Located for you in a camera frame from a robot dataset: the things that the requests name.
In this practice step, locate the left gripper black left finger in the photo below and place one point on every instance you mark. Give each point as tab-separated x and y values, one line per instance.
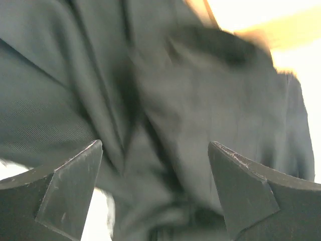
50	202

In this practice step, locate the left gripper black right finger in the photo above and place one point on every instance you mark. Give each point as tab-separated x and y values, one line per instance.
260	203

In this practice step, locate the black cloth garment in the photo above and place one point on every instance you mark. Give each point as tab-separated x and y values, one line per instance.
156	86

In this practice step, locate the wicker laundry basket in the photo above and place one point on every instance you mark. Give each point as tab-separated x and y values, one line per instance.
289	29

